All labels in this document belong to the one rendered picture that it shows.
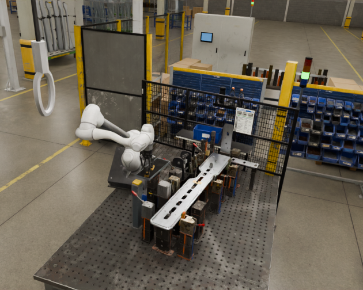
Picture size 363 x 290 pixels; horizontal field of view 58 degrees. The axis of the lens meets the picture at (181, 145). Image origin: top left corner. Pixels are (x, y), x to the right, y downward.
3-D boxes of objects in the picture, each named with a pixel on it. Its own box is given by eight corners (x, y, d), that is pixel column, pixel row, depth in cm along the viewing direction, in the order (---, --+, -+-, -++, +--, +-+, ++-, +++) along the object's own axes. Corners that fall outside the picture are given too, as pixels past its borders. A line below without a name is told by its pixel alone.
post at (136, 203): (138, 230, 283) (138, 187, 264) (131, 227, 286) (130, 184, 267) (143, 225, 289) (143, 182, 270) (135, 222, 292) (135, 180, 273)
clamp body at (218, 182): (218, 216, 307) (222, 184, 292) (206, 212, 312) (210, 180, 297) (221, 210, 315) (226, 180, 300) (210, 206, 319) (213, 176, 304)
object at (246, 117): (251, 136, 370) (255, 110, 357) (232, 131, 379) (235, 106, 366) (252, 135, 372) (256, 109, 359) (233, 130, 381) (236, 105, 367)
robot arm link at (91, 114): (131, 154, 340) (134, 134, 347) (143, 153, 332) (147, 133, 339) (75, 123, 279) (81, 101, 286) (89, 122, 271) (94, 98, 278)
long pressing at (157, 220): (173, 232, 240) (173, 231, 239) (146, 222, 248) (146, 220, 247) (232, 157, 353) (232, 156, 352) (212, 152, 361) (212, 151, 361)
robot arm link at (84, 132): (89, 137, 268) (93, 122, 273) (70, 136, 273) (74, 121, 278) (97, 142, 280) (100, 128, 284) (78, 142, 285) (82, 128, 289)
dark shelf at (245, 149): (247, 155, 357) (248, 153, 356) (174, 137, 391) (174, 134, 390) (252, 148, 375) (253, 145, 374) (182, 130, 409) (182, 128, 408)
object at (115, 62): (154, 156, 559) (157, 33, 474) (151, 159, 547) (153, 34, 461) (85, 141, 593) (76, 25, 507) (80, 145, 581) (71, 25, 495)
